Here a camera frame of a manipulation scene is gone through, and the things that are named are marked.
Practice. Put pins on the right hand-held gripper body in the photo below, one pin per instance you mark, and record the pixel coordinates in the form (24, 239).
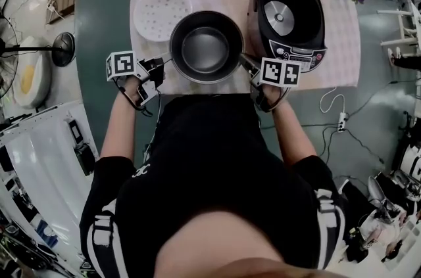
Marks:
(279, 73)

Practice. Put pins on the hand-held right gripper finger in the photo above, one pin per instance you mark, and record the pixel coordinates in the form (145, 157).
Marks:
(250, 64)

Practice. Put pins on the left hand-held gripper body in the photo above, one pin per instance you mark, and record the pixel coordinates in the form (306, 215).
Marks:
(123, 64)

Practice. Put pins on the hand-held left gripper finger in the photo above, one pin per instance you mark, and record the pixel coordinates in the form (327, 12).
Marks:
(157, 69)

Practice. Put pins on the dark round pot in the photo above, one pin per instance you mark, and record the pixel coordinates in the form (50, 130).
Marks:
(205, 50)

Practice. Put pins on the white perforated steamer tray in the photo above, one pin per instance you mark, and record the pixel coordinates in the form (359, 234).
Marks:
(161, 12)

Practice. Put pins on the person's right forearm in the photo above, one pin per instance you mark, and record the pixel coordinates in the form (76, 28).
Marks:
(292, 135)

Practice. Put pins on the person's left forearm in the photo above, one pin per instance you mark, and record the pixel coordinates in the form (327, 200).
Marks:
(118, 135)

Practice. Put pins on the person's right hand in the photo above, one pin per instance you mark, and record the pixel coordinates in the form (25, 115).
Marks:
(276, 96)

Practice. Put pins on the person's left hand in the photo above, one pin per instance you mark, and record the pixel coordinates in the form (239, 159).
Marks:
(128, 91)

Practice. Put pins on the purple rice cooker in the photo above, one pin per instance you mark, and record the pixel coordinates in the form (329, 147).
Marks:
(279, 18)

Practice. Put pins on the black standing fan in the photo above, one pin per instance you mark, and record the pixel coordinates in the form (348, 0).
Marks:
(64, 50)

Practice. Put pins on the black-edged handheld device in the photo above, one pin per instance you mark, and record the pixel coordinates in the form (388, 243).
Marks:
(75, 132)

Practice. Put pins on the white oval tub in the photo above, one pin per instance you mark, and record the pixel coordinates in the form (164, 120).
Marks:
(33, 79)

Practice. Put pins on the person's black shirt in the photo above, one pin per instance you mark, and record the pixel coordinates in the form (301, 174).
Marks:
(210, 155)

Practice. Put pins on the black battery pack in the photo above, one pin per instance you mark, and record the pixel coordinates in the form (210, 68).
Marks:
(85, 159)

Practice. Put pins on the white panels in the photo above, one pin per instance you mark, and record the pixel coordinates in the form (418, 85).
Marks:
(42, 155)

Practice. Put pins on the white table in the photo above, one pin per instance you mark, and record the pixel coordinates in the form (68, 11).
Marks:
(401, 27)

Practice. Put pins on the open black white appliance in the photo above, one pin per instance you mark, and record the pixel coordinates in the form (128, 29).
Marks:
(385, 194)

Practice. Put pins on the person's chin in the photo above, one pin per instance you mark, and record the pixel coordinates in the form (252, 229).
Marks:
(230, 247)

